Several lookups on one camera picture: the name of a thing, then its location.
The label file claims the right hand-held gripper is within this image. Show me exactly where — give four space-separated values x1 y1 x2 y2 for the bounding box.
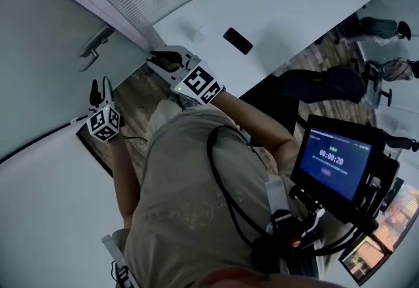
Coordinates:
145 44 227 105

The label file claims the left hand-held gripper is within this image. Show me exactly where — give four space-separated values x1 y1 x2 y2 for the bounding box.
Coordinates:
85 76 122 144

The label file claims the metal door handle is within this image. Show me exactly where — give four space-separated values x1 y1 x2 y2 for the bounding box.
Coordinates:
77 24 115 72

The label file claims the frosted glass door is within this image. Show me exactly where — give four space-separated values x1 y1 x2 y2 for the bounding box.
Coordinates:
0 0 155 162

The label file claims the person's right forearm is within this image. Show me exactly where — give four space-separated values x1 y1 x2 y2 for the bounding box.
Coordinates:
212 90 297 156

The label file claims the person's left forearm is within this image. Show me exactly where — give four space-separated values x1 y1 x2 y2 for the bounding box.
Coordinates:
111 134 143 228

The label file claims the person's beige trouser leg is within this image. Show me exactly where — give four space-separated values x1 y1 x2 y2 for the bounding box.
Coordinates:
145 99 184 143

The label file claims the black smartphone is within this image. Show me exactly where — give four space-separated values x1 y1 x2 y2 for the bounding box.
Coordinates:
223 27 254 55

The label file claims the white office table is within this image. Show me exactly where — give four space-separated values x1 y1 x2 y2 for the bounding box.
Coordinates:
152 0 376 98

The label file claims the black office chair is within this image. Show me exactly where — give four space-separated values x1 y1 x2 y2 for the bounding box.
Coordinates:
242 67 366 137

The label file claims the person's beige shirt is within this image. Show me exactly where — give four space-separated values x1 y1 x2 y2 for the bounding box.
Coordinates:
122 109 328 288

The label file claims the black monitor screen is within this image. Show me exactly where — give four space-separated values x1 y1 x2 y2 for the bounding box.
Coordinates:
290 114 386 204

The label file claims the grey mesh office chair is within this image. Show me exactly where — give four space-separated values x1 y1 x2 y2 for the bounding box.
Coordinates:
361 62 393 107

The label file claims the plastic-wrapped office chair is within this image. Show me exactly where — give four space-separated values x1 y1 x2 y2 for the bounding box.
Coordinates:
333 16 412 45

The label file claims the glass window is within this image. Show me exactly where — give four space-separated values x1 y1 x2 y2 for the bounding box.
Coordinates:
338 178 419 287

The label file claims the thick black chest cable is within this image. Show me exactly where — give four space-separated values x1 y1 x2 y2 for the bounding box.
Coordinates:
206 124 272 248

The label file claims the white harness side strap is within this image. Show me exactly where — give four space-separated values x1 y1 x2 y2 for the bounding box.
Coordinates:
101 234 138 288

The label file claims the white chest strap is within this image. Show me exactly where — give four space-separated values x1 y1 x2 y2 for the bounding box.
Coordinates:
264 177 289 215

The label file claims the black camera rig mount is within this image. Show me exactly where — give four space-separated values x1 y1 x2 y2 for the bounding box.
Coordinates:
251 155 400 274

